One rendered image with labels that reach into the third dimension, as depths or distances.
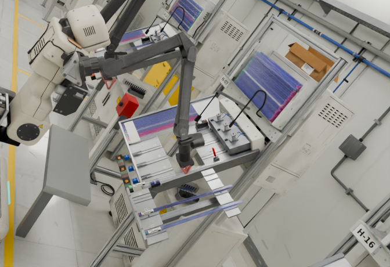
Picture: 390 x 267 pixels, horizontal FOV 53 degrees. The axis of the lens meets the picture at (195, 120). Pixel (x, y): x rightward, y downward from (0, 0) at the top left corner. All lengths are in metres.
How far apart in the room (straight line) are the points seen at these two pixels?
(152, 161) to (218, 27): 1.58
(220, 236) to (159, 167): 0.70
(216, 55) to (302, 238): 1.83
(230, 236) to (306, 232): 1.18
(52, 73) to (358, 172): 2.66
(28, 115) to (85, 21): 0.53
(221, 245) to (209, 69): 1.63
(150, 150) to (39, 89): 0.80
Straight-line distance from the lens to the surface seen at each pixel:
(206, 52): 3.55
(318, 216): 3.74
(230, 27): 3.55
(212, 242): 2.72
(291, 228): 3.88
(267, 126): 2.31
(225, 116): 2.51
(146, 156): 2.39
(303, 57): 2.82
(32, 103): 1.97
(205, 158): 2.29
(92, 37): 1.86
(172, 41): 1.84
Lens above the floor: 1.74
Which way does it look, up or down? 15 degrees down
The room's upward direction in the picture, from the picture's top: 37 degrees clockwise
